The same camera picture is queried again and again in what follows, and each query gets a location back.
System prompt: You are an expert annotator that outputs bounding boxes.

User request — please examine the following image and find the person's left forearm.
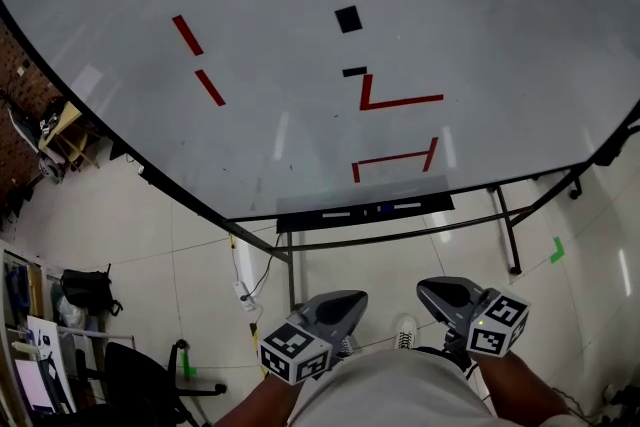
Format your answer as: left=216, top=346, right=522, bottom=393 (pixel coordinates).
left=214, top=372, right=306, bottom=427

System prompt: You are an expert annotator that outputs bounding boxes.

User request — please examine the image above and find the black cable bundle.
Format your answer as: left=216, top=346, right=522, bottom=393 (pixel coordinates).
left=549, top=382, right=640, bottom=427

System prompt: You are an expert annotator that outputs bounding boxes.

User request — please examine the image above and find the person's white shirt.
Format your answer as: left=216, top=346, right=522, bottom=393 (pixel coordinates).
left=284, top=347, right=596, bottom=427

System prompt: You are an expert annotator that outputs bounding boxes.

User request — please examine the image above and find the white plastic bag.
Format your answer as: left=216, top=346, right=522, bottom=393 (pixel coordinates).
left=54, top=296, right=87, bottom=332

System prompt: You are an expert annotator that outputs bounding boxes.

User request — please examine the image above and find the pale rectangular panel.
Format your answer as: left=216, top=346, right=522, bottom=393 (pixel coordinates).
left=13, top=357, right=55, bottom=410

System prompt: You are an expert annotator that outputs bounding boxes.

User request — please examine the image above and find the person's right forearm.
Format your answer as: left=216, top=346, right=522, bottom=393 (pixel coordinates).
left=472, top=353, right=571, bottom=419

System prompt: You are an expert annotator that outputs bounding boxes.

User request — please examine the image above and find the red tape angle shape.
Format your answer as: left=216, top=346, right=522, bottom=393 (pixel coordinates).
left=359, top=73, right=445, bottom=112

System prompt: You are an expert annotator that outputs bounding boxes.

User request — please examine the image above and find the yellow black striped tape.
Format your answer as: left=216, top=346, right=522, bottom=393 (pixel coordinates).
left=248, top=322, right=270, bottom=380

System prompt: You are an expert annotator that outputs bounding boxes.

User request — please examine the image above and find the white metal rail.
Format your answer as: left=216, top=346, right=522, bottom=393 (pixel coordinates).
left=55, top=328, right=137, bottom=352

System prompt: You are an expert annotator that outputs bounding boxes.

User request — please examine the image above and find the black backpack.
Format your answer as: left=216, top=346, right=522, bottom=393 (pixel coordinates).
left=58, top=263, right=124, bottom=317

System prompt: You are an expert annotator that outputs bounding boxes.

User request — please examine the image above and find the person's right white shoe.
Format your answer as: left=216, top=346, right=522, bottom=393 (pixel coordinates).
left=393, top=313, right=420, bottom=351

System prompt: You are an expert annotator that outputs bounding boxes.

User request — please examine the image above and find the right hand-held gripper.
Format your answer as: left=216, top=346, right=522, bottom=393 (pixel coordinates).
left=416, top=276, right=532, bottom=364

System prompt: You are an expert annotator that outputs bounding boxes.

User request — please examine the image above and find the person's white shoe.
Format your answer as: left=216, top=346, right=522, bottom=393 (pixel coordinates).
left=334, top=334, right=358, bottom=359
left=393, top=313, right=420, bottom=351

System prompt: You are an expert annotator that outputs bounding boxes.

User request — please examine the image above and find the white power strip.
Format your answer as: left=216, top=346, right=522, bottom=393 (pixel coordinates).
left=239, top=232, right=284, bottom=304
left=231, top=280, right=259, bottom=313

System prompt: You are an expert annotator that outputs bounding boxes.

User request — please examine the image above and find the yellow wooden table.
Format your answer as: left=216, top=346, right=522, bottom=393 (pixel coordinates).
left=36, top=98, right=104, bottom=174

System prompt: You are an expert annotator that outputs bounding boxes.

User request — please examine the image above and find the red tape bracket shape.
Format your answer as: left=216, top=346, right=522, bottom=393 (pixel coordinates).
left=350, top=136, right=440, bottom=184

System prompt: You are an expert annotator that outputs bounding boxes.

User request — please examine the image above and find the white shelf unit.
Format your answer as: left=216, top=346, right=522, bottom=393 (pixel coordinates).
left=0, top=238, right=66, bottom=427

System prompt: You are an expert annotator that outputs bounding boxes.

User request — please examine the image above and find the white paper sheet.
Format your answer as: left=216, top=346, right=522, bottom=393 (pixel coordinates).
left=26, top=314, right=65, bottom=362

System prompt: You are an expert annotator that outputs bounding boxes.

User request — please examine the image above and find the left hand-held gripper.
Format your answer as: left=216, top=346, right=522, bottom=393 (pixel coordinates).
left=257, top=289, right=370, bottom=386

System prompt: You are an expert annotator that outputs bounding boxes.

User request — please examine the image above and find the person's left white shoe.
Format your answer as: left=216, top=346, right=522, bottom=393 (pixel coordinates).
left=334, top=334, right=358, bottom=359

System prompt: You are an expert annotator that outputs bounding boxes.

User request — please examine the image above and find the black office chair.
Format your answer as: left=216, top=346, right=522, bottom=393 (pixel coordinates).
left=102, top=339, right=229, bottom=427

